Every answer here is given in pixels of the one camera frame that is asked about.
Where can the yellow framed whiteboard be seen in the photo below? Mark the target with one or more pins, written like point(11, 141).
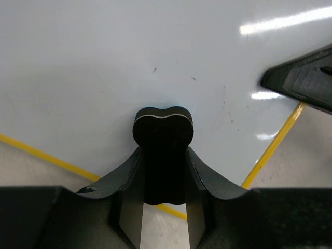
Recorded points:
point(75, 73)

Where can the black whiteboard eraser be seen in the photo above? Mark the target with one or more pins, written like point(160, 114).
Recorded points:
point(163, 135)

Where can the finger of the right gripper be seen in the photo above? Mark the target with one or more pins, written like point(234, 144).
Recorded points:
point(306, 79)

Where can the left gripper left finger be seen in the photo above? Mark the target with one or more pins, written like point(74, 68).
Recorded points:
point(105, 214)

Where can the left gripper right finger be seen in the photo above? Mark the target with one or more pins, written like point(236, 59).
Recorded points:
point(221, 214)

